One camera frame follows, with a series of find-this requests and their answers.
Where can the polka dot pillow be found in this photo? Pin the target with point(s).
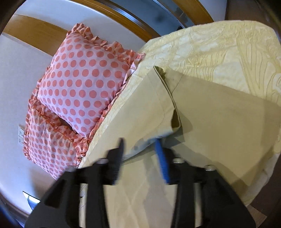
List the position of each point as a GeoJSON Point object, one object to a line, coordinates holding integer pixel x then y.
{"type": "Point", "coordinates": [84, 77]}
{"type": "Point", "coordinates": [50, 144]}

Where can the wooden door frame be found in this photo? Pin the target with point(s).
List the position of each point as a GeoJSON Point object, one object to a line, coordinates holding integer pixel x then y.
{"type": "Point", "coordinates": [44, 24]}

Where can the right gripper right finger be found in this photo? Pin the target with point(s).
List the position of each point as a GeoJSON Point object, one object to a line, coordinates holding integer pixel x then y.
{"type": "Point", "coordinates": [202, 195]}

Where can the wall television screen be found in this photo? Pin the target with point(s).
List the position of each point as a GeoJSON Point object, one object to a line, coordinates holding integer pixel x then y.
{"type": "Point", "coordinates": [32, 201]}

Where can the left polka dot pillow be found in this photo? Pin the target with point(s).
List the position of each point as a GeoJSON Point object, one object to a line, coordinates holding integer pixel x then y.
{"type": "Point", "coordinates": [50, 144]}

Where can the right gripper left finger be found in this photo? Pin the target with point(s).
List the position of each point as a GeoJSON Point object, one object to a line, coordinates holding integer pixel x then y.
{"type": "Point", "coordinates": [59, 207]}

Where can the yellow patterned bedspread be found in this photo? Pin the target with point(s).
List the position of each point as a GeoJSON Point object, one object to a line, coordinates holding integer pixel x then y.
{"type": "Point", "coordinates": [242, 55]}

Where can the white wall socket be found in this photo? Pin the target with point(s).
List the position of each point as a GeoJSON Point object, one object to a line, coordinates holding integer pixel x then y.
{"type": "Point", "coordinates": [20, 135]}

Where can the khaki pants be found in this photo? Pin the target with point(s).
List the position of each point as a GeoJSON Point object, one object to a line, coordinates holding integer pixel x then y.
{"type": "Point", "coordinates": [203, 122]}

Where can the right polka dot pillow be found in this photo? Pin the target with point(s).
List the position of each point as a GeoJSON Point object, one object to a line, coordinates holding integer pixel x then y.
{"type": "Point", "coordinates": [84, 77]}

